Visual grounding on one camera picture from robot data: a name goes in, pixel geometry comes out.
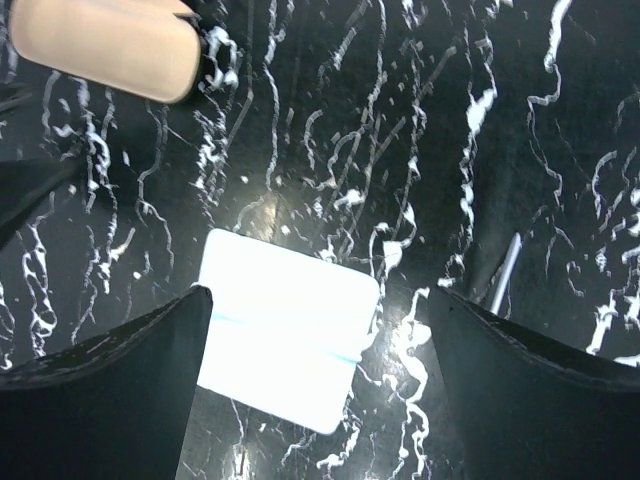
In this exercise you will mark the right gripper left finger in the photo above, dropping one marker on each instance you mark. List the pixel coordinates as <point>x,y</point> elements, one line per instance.
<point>115,406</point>

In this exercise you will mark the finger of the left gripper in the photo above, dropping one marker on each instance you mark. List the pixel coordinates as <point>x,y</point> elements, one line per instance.
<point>26,183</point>

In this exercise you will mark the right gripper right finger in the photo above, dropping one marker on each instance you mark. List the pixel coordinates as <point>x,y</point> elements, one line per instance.
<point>526,406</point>

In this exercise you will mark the black glasses case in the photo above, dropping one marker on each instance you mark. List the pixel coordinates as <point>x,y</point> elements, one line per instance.
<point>145,48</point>

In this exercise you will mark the light blue cleaning cloth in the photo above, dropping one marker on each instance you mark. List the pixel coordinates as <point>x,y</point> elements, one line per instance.
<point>286,331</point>

